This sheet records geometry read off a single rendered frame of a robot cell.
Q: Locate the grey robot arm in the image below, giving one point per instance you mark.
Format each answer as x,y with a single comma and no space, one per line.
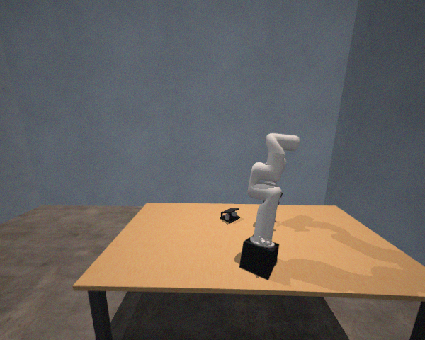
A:
269,193

